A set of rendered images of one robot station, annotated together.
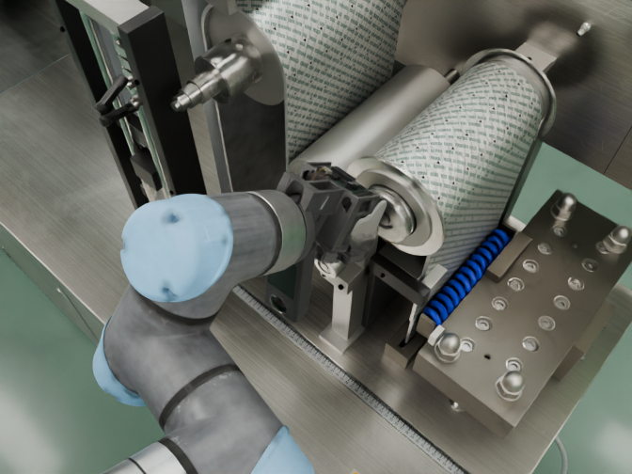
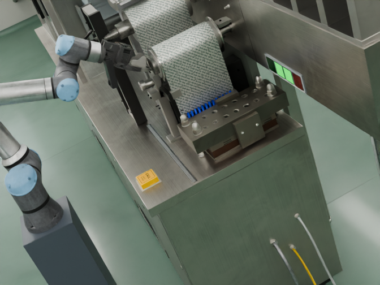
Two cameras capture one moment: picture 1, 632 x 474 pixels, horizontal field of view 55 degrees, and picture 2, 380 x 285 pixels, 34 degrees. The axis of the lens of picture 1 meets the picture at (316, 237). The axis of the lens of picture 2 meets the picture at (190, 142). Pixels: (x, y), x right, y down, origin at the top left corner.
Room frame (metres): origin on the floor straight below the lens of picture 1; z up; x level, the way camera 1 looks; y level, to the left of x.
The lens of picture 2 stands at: (-1.27, -1.41, 2.21)
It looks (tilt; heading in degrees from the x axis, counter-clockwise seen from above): 32 degrees down; 37
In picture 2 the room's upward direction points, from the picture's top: 22 degrees counter-clockwise
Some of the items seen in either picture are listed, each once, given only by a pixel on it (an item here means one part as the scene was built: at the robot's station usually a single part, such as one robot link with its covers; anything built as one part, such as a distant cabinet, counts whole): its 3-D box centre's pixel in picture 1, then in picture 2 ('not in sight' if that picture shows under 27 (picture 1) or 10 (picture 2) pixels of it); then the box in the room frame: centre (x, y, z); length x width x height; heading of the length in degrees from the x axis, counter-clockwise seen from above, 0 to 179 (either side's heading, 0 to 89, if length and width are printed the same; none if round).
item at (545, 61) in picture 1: (529, 61); (222, 21); (0.67, -0.29, 1.28); 0.06 x 0.05 x 0.02; 138
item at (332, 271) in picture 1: (329, 261); (142, 85); (0.41, -0.02, 1.18); 0.04 x 0.02 x 0.04; 48
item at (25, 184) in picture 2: not in sight; (25, 185); (-0.06, 0.30, 1.07); 0.13 x 0.12 x 0.14; 39
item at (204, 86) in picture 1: (193, 94); (111, 35); (0.55, 0.15, 1.33); 0.06 x 0.03 x 0.03; 138
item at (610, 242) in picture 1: (620, 236); (270, 89); (0.54, -0.48, 1.05); 0.04 x 0.04 x 0.04
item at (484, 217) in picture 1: (466, 237); (201, 85); (0.50, -0.22, 1.11); 0.23 x 0.01 x 0.18; 138
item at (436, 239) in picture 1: (393, 207); (156, 63); (0.45, -0.09, 1.25); 0.15 x 0.01 x 0.15; 48
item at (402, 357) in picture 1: (446, 298); not in sight; (0.50, -0.22, 0.92); 0.28 x 0.04 x 0.04; 138
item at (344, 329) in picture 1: (344, 291); (162, 107); (0.44, -0.04, 1.05); 0.06 x 0.05 x 0.31; 138
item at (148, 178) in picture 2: not in sight; (147, 178); (0.17, -0.06, 0.91); 0.07 x 0.07 x 0.02; 48
